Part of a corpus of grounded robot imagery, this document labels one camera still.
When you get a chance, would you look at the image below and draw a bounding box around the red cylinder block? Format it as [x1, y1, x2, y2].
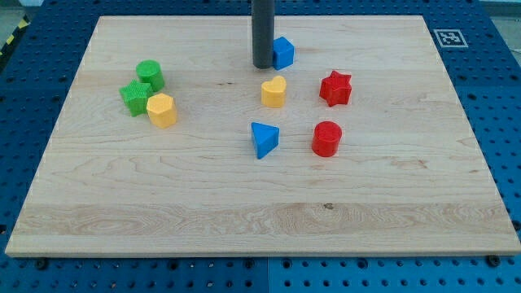
[312, 120, 343, 157]

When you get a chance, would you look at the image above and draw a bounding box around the white fiducial marker tag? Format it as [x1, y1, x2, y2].
[434, 28, 468, 48]

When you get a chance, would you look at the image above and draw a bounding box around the yellow heart block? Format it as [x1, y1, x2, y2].
[260, 76, 287, 108]

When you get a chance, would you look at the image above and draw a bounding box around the light wooden board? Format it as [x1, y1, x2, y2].
[6, 15, 520, 258]

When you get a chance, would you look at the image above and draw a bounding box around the yellow hexagon block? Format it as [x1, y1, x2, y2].
[147, 93, 177, 129]

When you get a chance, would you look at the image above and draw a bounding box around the blue triangle block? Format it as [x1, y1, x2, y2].
[251, 122, 280, 160]

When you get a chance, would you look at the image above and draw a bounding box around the green star block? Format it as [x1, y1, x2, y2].
[119, 80, 153, 116]

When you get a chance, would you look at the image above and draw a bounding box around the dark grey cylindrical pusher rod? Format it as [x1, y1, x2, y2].
[252, 0, 275, 69]

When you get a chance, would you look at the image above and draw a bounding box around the green cylinder block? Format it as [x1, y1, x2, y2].
[136, 59, 164, 92]

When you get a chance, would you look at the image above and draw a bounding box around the red star block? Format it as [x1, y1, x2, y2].
[319, 70, 352, 107]

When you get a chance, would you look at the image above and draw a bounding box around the blue cube block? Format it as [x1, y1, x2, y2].
[273, 37, 295, 70]

